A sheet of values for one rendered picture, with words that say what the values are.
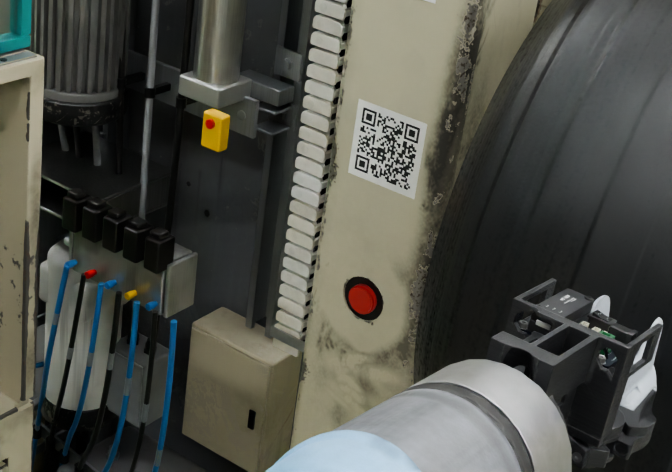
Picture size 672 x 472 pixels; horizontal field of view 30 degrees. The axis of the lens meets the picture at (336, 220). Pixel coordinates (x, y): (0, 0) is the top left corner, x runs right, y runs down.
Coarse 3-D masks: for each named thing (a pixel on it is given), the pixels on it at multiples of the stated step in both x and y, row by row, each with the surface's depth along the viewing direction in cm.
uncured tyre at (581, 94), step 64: (576, 0) 91; (640, 0) 88; (512, 64) 93; (576, 64) 87; (640, 64) 85; (512, 128) 88; (576, 128) 85; (640, 128) 84; (512, 192) 87; (576, 192) 84; (640, 192) 83; (448, 256) 91; (512, 256) 86; (576, 256) 84; (640, 256) 82; (448, 320) 91; (640, 320) 82
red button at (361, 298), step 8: (352, 288) 122; (360, 288) 121; (368, 288) 121; (352, 296) 122; (360, 296) 122; (368, 296) 121; (352, 304) 123; (360, 304) 122; (368, 304) 121; (376, 304) 122; (360, 312) 122; (368, 312) 122
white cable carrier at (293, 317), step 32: (320, 0) 116; (320, 32) 117; (320, 64) 119; (320, 96) 119; (320, 128) 120; (320, 160) 122; (320, 192) 127; (288, 224) 126; (320, 224) 125; (288, 256) 128; (288, 288) 129; (288, 320) 130; (288, 352) 132
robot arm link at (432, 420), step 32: (448, 384) 60; (384, 416) 56; (416, 416) 56; (448, 416) 56; (480, 416) 57; (320, 448) 53; (352, 448) 52; (384, 448) 52; (416, 448) 53; (448, 448) 54; (480, 448) 56; (512, 448) 57
